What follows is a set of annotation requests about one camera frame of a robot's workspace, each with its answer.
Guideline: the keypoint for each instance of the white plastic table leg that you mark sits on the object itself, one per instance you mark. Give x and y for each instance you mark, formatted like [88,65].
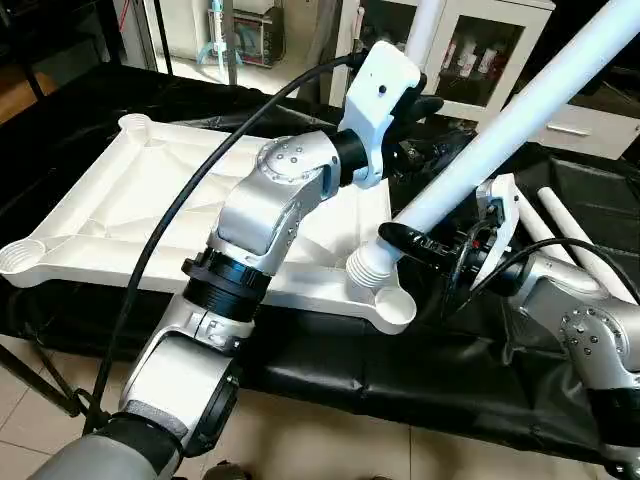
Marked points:
[500,130]
[530,225]
[425,25]
[580,230]

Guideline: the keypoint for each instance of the white plastic table top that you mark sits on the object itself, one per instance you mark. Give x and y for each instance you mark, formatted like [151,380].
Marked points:
[120,200]

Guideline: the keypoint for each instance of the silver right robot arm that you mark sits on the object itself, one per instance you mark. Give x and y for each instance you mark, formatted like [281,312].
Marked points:
[570,310]

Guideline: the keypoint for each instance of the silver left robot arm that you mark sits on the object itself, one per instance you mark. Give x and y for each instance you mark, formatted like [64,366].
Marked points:
[270,200]

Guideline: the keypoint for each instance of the white glass-door cabinet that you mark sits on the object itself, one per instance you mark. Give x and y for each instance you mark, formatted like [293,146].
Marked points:
[470,50]

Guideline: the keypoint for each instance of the black mat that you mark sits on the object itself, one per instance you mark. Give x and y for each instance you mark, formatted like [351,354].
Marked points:
[450,380]

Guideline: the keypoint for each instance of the white drawer unit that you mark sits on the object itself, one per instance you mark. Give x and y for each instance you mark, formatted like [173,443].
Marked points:
[585,132]

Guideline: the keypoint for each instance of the dark storage box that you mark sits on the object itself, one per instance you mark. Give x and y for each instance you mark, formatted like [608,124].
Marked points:
[258,35]

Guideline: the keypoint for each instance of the black metal shelf rack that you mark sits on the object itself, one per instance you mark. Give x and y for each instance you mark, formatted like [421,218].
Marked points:
[50,40]

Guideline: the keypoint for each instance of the black metal bench leg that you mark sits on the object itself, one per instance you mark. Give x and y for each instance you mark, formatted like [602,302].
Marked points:
[40,380]

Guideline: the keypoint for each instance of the light blue metal frame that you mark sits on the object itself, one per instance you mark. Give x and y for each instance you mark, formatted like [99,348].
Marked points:
[215,30]

